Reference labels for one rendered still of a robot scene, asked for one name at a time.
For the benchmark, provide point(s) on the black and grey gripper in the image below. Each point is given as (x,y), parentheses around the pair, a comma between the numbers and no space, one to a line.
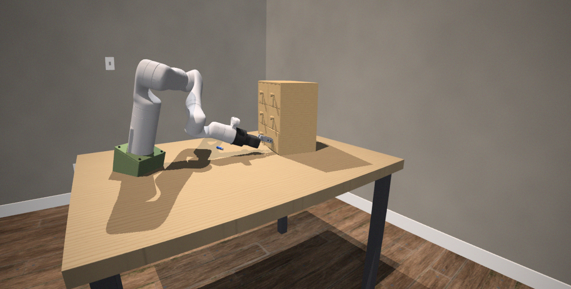
(239,137)

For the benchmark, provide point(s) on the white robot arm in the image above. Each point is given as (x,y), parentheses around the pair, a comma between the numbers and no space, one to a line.
(146,106)

